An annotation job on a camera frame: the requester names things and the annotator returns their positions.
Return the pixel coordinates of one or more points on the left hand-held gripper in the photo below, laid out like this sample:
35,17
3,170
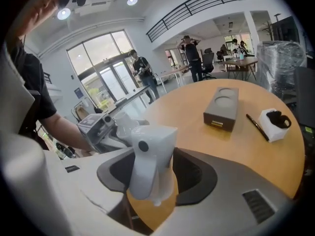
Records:
93,129

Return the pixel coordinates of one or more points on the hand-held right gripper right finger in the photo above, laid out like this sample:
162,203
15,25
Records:
221,205

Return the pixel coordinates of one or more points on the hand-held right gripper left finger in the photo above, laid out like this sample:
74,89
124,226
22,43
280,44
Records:
81,181

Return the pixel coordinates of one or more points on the person's left forearm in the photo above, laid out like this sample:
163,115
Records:
66,134

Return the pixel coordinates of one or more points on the small blue bottle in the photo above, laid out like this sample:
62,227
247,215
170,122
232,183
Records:
241,56

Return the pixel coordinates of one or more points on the long dark desk white legs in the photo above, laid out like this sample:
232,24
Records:
137,92

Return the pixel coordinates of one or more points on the table with white legs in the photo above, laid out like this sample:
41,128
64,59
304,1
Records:
177,70

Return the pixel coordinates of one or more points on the black pen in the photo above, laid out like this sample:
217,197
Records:
257,126

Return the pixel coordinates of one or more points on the small white box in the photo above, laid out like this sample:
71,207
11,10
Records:
267,130

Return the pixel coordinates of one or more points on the black framed glass door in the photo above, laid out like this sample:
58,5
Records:
98,48

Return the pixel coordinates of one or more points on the grey box with round recesses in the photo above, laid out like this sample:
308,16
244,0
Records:
221,107

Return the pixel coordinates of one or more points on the black office chair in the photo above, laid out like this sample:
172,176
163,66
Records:
209,60

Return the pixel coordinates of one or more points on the person's black shirt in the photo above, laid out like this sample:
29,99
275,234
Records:
34,82

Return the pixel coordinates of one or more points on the round ceiling light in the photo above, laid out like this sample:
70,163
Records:
132,1
63,13

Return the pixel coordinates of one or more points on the wooden table black metal legs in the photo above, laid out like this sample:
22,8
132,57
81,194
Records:
242,61

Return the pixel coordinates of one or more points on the black equipment case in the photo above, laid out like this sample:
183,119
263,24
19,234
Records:
306,95

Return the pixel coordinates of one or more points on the black metal balcony railing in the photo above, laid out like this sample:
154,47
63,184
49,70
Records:
197,2

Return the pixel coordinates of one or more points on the person's head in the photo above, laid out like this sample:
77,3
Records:
37,11

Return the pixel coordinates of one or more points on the black monitor screen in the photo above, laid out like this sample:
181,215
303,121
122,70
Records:
285,31

